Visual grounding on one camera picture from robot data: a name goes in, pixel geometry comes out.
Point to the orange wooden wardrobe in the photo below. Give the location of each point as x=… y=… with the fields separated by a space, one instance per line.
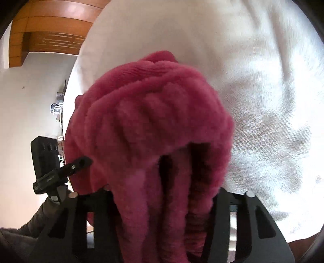
x=55 y=25

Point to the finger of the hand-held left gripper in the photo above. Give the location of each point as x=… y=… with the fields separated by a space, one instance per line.
x=79 y=163

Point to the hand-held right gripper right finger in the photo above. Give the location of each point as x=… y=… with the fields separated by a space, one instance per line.
x=217 y=222

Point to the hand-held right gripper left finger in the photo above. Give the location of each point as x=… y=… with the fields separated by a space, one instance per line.
x=105 y=222

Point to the pink fleece blanket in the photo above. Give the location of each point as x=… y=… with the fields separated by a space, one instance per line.
x=157 y=141

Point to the person's left forearm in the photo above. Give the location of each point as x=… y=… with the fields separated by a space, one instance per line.
x=38 y=217

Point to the white duvet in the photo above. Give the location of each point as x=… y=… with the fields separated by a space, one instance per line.
x=253 y=75

